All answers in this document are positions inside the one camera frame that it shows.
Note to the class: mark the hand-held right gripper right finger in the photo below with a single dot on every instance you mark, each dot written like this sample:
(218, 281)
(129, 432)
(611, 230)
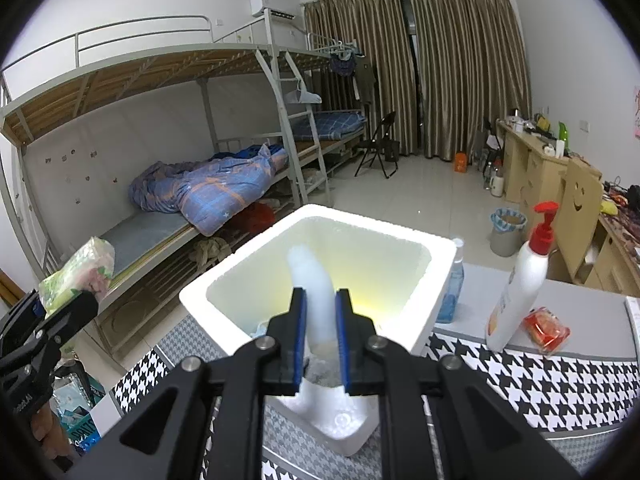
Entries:
(342, 340)

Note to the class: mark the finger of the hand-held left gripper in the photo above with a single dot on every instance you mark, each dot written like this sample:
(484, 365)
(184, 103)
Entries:
(75, 312)
(20, 317)

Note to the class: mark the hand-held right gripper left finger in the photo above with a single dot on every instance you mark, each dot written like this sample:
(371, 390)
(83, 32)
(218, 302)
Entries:
(300, 340)

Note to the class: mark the white foam sheet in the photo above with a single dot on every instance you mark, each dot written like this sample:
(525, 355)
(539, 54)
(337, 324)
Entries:
(320, 310)

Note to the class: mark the green floral tissue pack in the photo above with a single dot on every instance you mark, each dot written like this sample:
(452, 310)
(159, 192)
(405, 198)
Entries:
(80, 270)

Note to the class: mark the white foam box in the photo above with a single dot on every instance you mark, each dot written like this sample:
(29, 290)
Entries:
(390, 280)

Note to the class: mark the person's left hand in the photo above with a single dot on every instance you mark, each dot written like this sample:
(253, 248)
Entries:
(50, 435)

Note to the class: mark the blue cardboard carton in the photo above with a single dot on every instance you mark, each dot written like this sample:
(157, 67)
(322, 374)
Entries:
(85, 430)

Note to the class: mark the grey bed mattress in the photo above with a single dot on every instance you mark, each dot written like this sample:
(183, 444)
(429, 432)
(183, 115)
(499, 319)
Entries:
(145, 237)

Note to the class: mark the blue spray bottle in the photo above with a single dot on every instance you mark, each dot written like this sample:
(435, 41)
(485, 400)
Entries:
(452, 290)

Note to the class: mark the beige clothes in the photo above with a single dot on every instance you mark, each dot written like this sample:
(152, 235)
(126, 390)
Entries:
(212, 250)

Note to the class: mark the red clothes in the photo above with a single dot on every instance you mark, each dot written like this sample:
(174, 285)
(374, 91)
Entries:
(257, 216)

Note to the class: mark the blue plaid quilt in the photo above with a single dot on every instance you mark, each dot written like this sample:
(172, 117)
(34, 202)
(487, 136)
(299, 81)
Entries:
(210, 185)

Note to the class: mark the white red pump lotion bottle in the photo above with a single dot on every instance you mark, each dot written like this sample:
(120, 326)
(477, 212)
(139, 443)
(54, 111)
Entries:
(520, 290)

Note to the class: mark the grey trash bin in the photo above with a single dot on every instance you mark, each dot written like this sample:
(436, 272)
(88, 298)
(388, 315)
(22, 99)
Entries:
(505, 240)

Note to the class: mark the white metal bed ladder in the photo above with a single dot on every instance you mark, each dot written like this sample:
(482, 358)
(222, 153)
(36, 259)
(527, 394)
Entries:
(287, 146)

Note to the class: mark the red snack packet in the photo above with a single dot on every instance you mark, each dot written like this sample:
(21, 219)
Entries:
(547, 330)

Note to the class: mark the orange box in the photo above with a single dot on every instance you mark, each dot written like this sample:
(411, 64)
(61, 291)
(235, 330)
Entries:
(460, 162)

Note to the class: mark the houndstooth table mat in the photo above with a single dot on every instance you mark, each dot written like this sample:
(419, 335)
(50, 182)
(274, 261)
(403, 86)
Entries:
(550, 390)

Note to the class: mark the blue checked bedding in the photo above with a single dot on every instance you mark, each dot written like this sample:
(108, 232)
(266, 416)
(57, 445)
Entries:
(330, 125)

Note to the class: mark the white floor kettle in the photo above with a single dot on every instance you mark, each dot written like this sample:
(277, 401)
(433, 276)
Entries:
(496, 183)

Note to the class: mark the black folding chair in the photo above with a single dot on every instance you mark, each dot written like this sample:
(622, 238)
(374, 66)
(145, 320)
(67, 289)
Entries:
(385, 122)

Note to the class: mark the large metal bunk bed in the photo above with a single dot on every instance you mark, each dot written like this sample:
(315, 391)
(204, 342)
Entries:
(125, 85)

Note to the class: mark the white hanging cloth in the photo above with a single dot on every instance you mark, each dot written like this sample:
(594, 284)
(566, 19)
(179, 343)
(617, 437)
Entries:
(302, 96)

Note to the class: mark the plain wooden desk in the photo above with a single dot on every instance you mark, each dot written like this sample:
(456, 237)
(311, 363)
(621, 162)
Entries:
(525, 170)

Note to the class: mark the black folding stand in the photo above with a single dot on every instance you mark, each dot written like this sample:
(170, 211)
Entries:
(492, 135)

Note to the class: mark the hanging dark clothes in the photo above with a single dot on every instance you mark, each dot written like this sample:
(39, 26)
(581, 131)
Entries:
(350, 75)

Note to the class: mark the wooden smiley chair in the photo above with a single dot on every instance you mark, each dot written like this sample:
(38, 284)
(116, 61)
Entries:
(580, 200)

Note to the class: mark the small metal bunk bed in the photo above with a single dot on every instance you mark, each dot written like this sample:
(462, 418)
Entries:
(320, 57)

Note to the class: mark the wooden desk with patterned cover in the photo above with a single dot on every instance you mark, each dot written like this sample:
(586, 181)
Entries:
(615, 260)

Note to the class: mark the brown curtain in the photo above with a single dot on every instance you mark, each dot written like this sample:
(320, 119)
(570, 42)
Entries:
(392, 60)
(465, 60)

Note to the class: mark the small white cup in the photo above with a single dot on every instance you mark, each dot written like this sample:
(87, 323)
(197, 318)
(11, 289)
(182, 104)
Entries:
(559, 149)

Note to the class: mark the yellow black bag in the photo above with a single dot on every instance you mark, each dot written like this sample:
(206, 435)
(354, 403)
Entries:
(542, 123)

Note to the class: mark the yellow plush item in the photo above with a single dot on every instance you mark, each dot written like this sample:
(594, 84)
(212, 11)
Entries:
(608, 206)

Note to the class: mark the white air conditioner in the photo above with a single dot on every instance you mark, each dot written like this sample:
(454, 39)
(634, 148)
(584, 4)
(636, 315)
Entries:
(262, 5)

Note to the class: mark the pink cartoon wall poster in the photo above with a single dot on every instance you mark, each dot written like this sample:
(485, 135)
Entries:
(637, 115)

